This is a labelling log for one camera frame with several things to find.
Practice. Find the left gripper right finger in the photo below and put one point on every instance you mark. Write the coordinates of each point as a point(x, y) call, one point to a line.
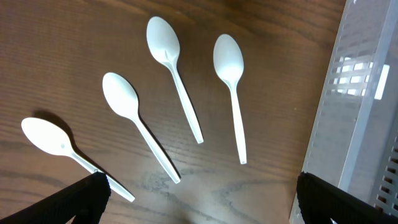
point(322, 203)

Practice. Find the clear plastic basket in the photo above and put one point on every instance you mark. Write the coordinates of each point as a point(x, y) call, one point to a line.
point(353, 144)

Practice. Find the white plastic spoon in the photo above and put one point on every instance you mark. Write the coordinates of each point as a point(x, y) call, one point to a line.
point(123, 100)
point(229, 66)
point(165, 48)
point(53, 140)

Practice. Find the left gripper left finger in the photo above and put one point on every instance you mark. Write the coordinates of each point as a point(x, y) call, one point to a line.
point(82, 202)

